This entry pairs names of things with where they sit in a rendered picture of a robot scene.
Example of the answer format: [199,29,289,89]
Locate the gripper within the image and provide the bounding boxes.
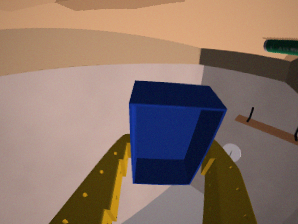
[49,134,257,224]

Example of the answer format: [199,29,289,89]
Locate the blue box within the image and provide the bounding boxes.
[129,80,227,185]

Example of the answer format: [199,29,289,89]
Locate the green aaa battery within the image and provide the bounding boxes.
[263,39,298,56]

